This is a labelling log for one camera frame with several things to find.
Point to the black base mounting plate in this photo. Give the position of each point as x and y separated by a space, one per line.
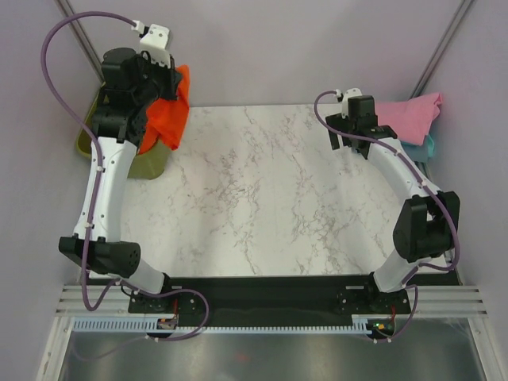
341 294

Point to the olive green plastic basket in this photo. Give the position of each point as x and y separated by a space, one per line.
148 162

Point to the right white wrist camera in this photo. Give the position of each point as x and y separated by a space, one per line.
344 96

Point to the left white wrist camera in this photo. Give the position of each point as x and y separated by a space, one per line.
153 36

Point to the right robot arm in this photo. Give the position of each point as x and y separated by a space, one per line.
426 232

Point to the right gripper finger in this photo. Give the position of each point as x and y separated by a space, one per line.
334 140
361 146

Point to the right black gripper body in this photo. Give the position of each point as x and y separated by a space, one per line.
340 123

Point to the orange t shirt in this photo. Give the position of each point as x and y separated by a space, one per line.
167 119

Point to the aluminium rail frame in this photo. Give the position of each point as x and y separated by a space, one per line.
444 336

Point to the teal folded t shirt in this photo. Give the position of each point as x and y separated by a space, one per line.
421 153

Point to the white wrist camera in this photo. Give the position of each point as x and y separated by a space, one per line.
153 36
344 96

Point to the light blue cable duct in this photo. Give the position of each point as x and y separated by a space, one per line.
230 321

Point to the pink folded t shirt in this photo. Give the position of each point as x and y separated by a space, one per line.
412 119

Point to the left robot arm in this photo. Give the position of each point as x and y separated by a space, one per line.
133 82

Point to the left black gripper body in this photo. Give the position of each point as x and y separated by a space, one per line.
156 78

